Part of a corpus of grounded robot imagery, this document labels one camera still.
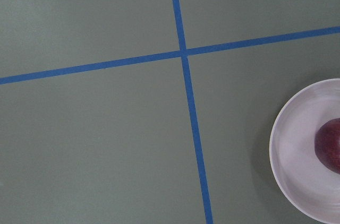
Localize red apple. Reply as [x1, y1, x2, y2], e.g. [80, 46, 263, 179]
[314, 118, 339, 174]

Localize pink plate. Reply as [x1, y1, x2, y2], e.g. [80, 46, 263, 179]
[269, 79, 339, 223]

